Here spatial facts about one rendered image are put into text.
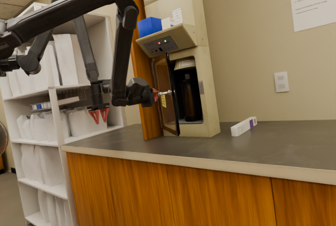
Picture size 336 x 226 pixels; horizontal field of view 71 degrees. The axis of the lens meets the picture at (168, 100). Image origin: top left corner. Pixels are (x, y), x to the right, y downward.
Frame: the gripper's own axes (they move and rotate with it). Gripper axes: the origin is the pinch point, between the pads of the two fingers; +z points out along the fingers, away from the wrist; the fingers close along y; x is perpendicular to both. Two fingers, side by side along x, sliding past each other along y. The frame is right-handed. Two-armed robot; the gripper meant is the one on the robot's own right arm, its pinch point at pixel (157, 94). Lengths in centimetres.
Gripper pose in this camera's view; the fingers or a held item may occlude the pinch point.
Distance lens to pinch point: 116.6
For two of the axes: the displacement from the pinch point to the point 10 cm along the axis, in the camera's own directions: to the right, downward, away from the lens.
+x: -7.7, 0.8, 6.3
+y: -1.5, -9.9, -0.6
